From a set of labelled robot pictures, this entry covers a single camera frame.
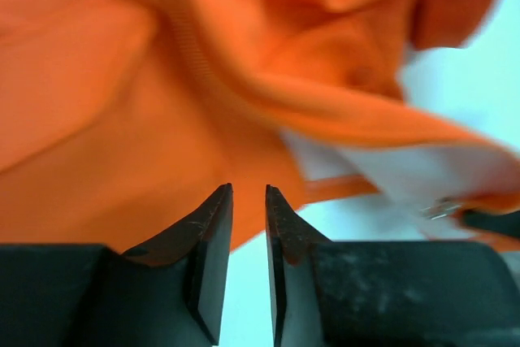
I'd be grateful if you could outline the orange zip-up jacket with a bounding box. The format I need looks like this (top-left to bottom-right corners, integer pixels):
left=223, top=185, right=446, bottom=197
left=1, top=0, right=519, bottom=252

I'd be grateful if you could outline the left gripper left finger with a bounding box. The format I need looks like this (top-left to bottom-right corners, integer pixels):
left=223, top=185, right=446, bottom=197
left=1, top=184, right=233, bottom=346

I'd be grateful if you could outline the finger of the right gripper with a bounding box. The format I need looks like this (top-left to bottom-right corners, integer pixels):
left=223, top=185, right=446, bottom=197
left=462, top=210, right=520, bottom=240

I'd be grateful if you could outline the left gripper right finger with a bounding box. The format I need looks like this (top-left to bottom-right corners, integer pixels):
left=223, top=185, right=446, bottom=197
left=266, top=186, right=519, bottom=346

